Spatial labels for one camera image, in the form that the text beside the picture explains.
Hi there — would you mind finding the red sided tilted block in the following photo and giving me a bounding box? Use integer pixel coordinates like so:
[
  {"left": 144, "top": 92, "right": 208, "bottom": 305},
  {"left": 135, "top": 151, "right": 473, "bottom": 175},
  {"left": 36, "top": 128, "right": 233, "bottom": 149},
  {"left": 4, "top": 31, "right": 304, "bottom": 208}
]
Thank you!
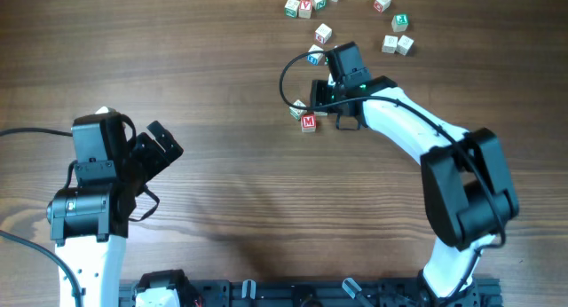
[{"left": 314, "top": 23, "right": 333, "bottom": 44}]

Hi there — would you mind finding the red V wooden block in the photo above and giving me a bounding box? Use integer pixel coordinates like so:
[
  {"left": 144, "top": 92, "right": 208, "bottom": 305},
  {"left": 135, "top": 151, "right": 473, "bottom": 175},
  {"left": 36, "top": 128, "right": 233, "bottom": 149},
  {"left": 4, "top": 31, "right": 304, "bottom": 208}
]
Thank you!
[{"left": 298, "top": 0, "right": 312, "bottom": 19}]

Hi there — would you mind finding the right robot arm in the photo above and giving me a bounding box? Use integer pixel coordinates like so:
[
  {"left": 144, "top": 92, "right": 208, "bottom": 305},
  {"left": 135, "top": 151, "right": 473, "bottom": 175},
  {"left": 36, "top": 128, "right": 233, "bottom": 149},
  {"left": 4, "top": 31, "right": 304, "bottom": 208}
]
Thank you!
[{"left": 310, "top": 43, "right": 519, "bottom": 304}]

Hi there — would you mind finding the red sided wooden block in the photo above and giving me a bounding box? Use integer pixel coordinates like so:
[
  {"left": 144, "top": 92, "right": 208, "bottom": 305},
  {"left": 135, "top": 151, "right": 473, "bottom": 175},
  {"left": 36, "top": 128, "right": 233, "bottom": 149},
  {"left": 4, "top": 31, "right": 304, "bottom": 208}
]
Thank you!
[{"left": 374, "top": 0, "right": 391, "bottom": 12}]

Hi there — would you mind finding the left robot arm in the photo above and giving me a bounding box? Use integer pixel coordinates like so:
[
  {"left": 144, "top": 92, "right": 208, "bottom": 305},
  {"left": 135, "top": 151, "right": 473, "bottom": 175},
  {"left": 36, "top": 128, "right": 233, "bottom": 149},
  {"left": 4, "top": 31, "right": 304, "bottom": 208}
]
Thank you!
[{"left": 46, "top": 108, "right": 183, "bottom": 306}]

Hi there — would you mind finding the blue sided wooden block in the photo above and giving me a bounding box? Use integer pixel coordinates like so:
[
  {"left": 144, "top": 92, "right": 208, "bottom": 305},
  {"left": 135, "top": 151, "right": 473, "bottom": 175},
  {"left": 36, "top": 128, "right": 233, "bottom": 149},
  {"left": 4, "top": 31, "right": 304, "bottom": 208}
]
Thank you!
[{"left": 306, "top": 44, "right": 325, "bottom": 66}]

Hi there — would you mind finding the green letter wooden block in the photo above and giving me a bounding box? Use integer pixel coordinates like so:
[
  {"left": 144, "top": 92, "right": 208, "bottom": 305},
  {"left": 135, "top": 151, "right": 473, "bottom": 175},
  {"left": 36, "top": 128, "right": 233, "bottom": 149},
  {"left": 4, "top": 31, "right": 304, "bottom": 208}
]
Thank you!
[{"left": 284, "top": 0, "right": 300, "bottom": 18}]

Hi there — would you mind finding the green E wooden block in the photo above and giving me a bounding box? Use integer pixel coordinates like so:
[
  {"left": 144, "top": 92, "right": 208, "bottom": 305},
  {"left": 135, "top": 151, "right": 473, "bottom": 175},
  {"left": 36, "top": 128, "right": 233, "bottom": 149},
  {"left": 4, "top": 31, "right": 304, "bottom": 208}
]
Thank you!
[{"left": 391, "top": 13, "right": 409, "bottom": 33}]

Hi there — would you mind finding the black camera cable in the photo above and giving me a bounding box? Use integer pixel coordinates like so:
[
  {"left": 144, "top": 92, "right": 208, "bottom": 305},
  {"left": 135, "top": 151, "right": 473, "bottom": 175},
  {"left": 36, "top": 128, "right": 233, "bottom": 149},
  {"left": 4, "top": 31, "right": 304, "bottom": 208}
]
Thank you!
[
  {"left": 0, "top": 127, "right": 83, "bottom": 307},
  {"left": 278, "top": 50, "right": 508, "bottom": 299}
]

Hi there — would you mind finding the green sided wooden block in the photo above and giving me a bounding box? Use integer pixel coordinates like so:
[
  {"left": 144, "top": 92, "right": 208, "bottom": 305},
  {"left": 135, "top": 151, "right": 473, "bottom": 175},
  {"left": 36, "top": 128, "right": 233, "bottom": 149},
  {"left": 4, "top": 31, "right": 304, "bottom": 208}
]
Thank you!
[{"left": 289, "top": 99, "right": 307, "bottom": 121}]

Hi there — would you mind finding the black left camera cable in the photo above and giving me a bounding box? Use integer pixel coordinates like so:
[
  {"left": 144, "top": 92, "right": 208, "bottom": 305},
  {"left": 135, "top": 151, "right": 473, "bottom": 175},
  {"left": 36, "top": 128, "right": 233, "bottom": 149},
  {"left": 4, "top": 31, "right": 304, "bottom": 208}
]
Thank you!
[{"left": 0, "top": 127, "right": 83, "bottom": 307}]

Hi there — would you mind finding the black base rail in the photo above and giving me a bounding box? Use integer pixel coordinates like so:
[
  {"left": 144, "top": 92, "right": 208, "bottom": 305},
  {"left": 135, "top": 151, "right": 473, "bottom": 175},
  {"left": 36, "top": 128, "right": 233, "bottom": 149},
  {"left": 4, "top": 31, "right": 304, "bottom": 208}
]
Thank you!
[{"left": 118, "top": 269, "right": 502, "bottom": 307}]

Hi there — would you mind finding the plain tilted wooden block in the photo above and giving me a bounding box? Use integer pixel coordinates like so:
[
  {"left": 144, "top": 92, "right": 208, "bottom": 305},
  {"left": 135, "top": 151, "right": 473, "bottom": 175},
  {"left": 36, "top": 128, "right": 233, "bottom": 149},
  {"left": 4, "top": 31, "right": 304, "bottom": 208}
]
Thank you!
[{"left": 396, "top": 35, "right": 414, "bottom": 56}]

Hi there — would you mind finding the black right camera cable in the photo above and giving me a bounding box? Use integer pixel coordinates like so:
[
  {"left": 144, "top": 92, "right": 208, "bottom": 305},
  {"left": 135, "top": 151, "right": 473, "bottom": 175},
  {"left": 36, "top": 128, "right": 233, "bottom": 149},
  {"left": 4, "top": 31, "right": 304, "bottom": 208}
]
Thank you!
[{"left": 278, "top": 50, "right": 508, "bottom": 299}]

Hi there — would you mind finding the red M wooden block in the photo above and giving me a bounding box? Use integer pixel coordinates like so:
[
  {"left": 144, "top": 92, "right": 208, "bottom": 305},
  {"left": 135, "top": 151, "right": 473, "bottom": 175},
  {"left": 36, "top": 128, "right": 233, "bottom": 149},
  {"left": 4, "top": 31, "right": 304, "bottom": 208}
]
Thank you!
[{"left": 300, "top": 114, "right": 317, "bottom": 133}]

